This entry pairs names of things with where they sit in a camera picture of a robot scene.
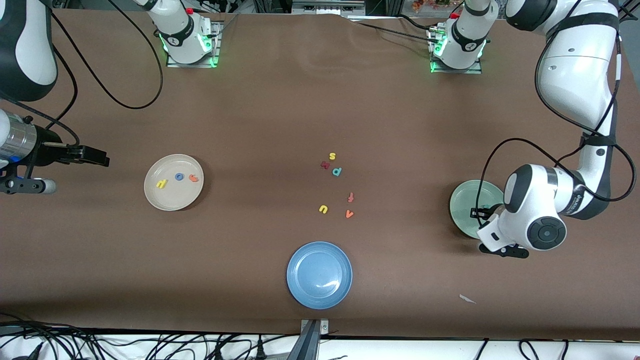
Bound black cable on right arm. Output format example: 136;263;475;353
0;0;164;148

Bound black cable tangle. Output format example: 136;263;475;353
0;312;108;360

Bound pale green plate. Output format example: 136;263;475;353
449;179;506;240

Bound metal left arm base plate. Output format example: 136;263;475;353
428;25;483;75

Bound brown paper table cover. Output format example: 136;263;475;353
0;9;640;342

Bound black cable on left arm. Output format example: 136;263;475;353
475;0;637;216

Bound beige brown plate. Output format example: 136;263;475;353
143;153;205;212

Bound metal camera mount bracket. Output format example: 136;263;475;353
300;318;330;360

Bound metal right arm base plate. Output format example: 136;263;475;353
166;20;222;69

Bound orange artificial leaves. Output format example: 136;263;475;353
412;0;463;12

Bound grey power strip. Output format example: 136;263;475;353
291;0;366;16

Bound aluminium frame rail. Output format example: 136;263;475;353
618;0;640;22

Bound blue plate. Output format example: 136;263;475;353
286;241;354;310

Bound black cable on table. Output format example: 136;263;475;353
347;19;433;43

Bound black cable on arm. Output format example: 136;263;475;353
475;0;637;216
0;0;164;148

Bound looped black cable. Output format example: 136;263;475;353
517;339;543;360

